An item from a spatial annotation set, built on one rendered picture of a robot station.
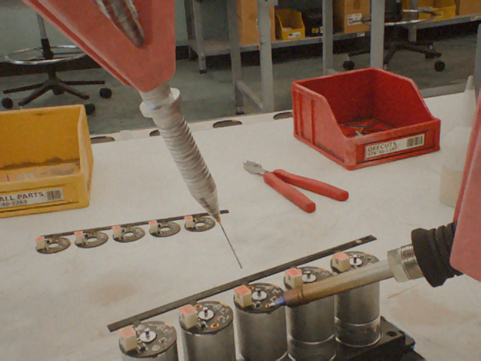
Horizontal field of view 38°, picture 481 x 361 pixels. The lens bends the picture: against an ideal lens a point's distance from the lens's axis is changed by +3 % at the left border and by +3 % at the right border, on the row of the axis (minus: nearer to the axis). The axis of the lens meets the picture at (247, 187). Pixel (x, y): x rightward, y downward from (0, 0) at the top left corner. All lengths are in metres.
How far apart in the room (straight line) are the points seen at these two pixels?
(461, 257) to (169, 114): 0.12
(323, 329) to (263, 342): 0.03
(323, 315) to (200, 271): 0.16
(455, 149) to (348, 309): 0.23
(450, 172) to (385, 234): 0.08
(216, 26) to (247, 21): 0.45
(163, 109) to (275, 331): 0.13
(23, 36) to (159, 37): 4.51
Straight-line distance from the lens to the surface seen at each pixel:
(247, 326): 0.32
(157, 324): 0.32
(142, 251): 0.51
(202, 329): 0.31
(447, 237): 0.28
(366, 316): 0.35
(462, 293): 0.45
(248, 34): 4.42
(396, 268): 0.29
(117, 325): 0.32
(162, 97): 0.25
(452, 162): 0.55
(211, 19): 4.80
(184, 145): 0.26
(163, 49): 0.24
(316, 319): 0.34
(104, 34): 0.23
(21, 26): 4.74
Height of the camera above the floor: 0.99
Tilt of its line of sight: 23 degrees down
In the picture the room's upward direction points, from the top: 4 degrees counter-clockwise
